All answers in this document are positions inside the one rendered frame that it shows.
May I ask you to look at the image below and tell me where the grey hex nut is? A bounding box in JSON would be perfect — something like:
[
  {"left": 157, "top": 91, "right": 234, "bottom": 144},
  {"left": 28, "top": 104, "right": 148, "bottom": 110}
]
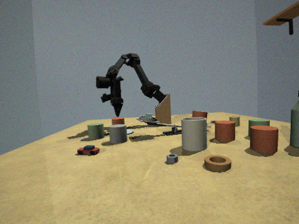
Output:
[{"left": 167, "top": 154, "right": 178, "bottom": 164}]

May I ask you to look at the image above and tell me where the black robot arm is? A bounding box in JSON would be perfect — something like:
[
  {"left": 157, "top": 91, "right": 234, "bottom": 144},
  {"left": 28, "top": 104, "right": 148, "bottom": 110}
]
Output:
[{"left": 96, "top": 53, "right": 167, "bottom": 103}]

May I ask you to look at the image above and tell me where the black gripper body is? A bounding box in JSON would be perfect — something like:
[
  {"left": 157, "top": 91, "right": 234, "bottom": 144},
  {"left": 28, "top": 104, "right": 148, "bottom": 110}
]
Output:
[{"left": 110, "top": 88, "right": 124, "bottom": 104}]

